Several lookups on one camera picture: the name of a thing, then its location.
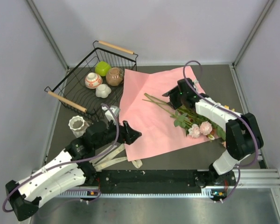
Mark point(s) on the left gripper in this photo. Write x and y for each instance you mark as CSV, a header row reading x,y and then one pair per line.
x,y
127,135

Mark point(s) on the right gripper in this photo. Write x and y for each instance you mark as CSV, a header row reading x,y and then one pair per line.
x,y
172,94

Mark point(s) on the pink flower bunch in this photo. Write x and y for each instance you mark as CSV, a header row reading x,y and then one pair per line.
x,y
194,125

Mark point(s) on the pink wrapping paper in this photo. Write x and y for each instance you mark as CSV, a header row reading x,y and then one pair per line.
x,y
159,135

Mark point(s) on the beige ribbon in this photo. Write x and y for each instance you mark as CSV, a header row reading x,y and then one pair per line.
x,y
109,157

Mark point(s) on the yellow flower bunch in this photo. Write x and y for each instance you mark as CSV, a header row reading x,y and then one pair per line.
x,y
227,107

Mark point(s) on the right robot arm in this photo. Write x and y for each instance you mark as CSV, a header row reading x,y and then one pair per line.
x,y
242,132

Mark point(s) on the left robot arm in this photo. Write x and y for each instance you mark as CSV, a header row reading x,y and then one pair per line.
x,y
70,168

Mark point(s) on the white ribbed ceramic vase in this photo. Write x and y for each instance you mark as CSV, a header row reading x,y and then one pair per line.
x,y
78,125

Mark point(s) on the white flower-shaped cup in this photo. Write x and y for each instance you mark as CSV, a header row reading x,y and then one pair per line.
x,y
103,91

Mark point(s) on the brown ceramic cup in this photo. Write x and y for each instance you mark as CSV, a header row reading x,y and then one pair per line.
x,y
115,76

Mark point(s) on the white red-patterned bowl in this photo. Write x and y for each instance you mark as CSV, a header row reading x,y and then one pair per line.
x,y
93,80

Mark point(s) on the green plastic cup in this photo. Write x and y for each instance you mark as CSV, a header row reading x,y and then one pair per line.
x,y
102,68

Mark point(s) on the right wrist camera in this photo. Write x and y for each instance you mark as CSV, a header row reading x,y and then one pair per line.
x,y
196,85

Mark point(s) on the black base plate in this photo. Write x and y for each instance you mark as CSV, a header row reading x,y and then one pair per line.
x,y
161,181

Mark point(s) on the black wire basket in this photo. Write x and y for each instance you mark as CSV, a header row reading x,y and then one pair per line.
x,y
74,95

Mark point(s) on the left frame post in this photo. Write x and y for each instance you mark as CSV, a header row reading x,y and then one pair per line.
x,y
45,30

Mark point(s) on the frame post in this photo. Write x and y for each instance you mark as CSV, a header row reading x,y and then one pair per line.
x,y
264,13
45,30

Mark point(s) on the right frame post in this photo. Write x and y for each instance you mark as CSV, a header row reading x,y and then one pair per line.
x,y
264,13

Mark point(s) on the aluminium front rail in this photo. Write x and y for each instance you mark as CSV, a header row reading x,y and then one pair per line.
x,y
246,178

